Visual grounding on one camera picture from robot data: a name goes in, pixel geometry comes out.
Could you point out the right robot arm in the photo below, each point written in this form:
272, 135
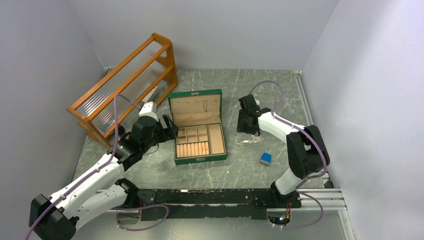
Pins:
306, 151

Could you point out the orange wooden rack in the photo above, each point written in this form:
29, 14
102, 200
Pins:
151, 65

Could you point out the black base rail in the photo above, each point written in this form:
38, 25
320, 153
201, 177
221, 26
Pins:
253, 203

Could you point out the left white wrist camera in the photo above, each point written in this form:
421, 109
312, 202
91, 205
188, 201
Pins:
149, 109

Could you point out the blue grey small box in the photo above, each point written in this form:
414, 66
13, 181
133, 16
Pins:
266, 159

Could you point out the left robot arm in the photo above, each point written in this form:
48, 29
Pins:
102, 187

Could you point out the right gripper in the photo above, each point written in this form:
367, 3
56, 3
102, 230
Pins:
240, 127

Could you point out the red black object on rack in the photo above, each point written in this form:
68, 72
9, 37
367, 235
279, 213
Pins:
121, 130

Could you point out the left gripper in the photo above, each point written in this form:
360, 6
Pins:
169, 132

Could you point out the green jewelry box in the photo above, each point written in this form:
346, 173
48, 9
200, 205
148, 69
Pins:
198, 115

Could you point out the white grey small carton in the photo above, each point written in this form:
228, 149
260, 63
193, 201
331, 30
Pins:
150, 96

